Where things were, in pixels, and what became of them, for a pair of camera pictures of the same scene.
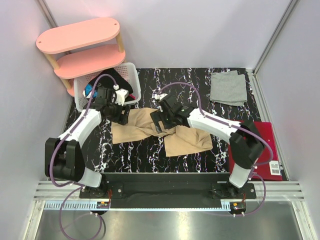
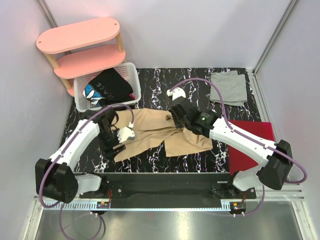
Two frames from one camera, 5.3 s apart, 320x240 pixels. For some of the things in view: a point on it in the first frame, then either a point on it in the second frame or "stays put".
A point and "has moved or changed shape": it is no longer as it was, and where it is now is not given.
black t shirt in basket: [107, 82] stays put
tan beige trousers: [178, 140] has moved or changed shape
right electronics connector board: [237, 207] stays put
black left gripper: [122, 119] to [108, 151]
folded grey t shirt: [228, 88] stays put
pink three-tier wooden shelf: [82, 50] stays put
